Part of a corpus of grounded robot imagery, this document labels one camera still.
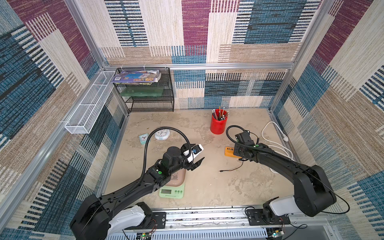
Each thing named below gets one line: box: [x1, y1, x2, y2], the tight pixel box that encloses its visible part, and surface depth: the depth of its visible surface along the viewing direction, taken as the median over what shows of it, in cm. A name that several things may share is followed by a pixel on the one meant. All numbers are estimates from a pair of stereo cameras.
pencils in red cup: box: [211, 106, 230, 121], surface depth 102 cm
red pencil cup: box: [210, 115, 229, 135], surface depth 105 cm
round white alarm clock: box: [155, 129, 171, 141], surface depth 104 cm
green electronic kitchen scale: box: [159, 182, 185, 199], surface depth 82 cm
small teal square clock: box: [139, 133, 149, 145], surface depth 104 cm
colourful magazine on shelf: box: [111, 69, 162, 84], surface depth 83 cm
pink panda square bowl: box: [166, 169, 186, 187], surface depth 84 cm
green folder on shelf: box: [119, 86, 164, 97], surface depth 102 cm
